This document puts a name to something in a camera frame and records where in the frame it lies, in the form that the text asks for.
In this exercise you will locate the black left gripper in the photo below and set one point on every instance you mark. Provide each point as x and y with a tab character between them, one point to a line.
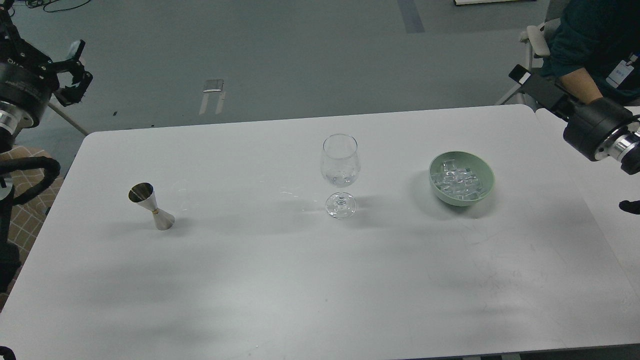
24	95

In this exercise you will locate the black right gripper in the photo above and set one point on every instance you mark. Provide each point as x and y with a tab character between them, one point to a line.
598	130

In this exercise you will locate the steel cocktail jigger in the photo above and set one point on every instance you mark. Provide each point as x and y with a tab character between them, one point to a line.
143	195

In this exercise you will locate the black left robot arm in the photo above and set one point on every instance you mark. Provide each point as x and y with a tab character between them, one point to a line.
38	63

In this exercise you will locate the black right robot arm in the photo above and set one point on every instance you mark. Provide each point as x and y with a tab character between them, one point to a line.
630	165

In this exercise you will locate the pile of clear ice cubes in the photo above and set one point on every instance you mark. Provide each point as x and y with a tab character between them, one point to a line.
456	182

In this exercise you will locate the clear wine glass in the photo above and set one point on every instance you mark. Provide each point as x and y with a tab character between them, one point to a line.
340	166

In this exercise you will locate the grey office chair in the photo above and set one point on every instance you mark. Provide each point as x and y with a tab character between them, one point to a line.
536	40

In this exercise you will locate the person in teal shirt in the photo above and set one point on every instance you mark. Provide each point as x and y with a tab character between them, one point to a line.
594	52

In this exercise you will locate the green bowl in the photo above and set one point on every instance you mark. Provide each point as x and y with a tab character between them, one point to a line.
479	165

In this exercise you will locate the metal floor plate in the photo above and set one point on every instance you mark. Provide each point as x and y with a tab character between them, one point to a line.
213	85

